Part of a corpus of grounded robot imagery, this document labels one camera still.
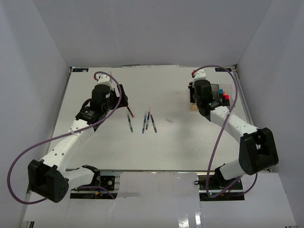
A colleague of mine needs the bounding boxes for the black gel pen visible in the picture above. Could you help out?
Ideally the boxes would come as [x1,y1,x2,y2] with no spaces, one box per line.
[145,106,151,130]

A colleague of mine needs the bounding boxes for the purple gel pen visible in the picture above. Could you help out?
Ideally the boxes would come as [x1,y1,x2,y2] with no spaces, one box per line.
[150,114,157,133]

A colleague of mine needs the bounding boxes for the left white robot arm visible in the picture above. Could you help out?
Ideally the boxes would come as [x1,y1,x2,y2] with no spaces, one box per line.
[28,84,128,203]

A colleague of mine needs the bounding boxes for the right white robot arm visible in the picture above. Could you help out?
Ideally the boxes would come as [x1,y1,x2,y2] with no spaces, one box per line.
[188,79,279,190]

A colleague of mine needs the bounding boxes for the red gel pen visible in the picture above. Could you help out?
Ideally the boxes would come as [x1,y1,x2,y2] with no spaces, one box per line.
[127,106,134,118]

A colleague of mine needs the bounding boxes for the grey translucent container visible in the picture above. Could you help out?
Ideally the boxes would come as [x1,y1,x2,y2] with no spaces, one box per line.
[210,84,219,100]

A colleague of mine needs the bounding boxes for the brown translucent container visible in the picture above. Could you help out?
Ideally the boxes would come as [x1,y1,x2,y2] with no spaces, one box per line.
[190,104,198,111]

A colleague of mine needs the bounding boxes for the right blue table label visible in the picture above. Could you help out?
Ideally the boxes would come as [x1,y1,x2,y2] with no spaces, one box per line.
[215,67,232,72]

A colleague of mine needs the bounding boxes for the blue table label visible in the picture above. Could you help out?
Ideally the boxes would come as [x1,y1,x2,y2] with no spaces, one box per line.
[72,68,89,72]
[215,67,232,72]

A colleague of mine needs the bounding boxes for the blue gel pen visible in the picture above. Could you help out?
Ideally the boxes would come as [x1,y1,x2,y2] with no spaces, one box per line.
[142,113,147,134]

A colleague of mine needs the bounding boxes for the pink cap black highlighter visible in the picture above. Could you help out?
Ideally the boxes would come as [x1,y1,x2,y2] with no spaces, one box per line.
[225,95,230,107]

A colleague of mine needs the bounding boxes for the green gel pen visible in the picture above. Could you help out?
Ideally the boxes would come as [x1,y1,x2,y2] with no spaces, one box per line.
[127,114,133,133]

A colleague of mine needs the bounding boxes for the clear translucent container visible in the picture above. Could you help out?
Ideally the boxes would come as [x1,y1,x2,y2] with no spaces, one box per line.
[218,84,235,106]

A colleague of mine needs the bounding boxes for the left blue table label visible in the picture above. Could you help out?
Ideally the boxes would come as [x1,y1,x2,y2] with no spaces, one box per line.
[72,68,89,72]

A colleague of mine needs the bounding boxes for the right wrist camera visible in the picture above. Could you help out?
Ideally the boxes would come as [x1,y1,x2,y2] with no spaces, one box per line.
[191,69,206,81]

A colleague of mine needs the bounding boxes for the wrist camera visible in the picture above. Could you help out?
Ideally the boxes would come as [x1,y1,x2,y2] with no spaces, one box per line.
[94,73,113,87]
[191,69,206,81]

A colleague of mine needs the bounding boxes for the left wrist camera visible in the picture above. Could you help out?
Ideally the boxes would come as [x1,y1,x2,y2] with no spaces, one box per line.
[94,73,113,87]

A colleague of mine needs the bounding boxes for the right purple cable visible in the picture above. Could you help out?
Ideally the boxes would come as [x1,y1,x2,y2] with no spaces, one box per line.
[191,65,259,198]

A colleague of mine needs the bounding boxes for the aluminium table frame rail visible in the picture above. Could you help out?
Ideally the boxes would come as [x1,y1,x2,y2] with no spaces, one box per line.
[232,64,271,172]

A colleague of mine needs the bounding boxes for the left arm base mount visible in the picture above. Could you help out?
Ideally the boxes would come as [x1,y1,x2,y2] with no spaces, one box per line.
[70,175,120,200]

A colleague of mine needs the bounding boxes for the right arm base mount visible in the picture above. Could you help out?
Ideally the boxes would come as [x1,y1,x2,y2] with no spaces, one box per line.
[194,174,245,202]

